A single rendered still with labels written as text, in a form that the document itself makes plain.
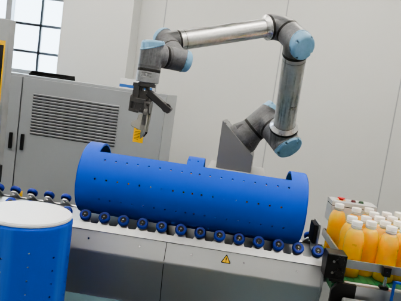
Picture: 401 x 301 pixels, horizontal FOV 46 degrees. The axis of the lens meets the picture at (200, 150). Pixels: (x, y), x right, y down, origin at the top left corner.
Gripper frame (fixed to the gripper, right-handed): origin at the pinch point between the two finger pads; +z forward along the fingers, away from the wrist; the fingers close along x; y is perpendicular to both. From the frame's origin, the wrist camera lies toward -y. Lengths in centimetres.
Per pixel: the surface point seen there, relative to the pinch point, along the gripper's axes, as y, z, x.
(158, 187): -10.2, 17.4, 13.0
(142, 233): -6.7, 36.5, 10.2
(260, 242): -51, 32, 10
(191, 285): -28, 53, 11
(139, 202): -4.2, 24.3, 12.6
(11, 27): 75, -35, -33
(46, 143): 98, 36, -156
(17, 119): 122, 22, -157
